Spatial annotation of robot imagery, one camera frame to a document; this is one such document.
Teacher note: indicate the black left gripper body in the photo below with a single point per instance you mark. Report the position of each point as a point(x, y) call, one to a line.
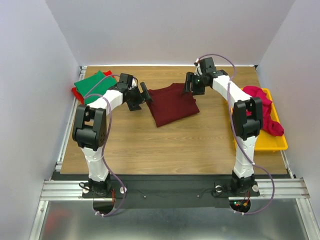
point(136, 98)

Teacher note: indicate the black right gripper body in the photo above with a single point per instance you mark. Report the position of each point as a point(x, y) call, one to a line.
point(191, 81)

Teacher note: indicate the maroon t shirt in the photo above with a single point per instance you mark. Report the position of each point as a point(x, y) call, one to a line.
point(171, 103)

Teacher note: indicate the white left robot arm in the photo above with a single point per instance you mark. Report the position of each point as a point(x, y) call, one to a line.
point(92, 126)

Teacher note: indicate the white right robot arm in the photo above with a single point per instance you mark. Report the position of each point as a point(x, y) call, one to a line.
point(243, 176)

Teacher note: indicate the green folded t shirt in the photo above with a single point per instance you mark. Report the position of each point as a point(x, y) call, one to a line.
point(96, 87)

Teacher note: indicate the red folded t shirt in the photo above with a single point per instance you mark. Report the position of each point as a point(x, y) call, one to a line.
point(81, 97)

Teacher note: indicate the magenta t shirt in tray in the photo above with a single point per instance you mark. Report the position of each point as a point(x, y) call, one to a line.
point(270, 126)

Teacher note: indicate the yellow plastic tray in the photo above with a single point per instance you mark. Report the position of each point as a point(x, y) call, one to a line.
point(272, 142)

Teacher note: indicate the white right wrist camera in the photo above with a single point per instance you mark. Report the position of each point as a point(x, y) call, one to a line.
point(198, 71)

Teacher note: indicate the aluminium frame rail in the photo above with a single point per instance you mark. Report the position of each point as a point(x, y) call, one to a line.
point(285, 188)

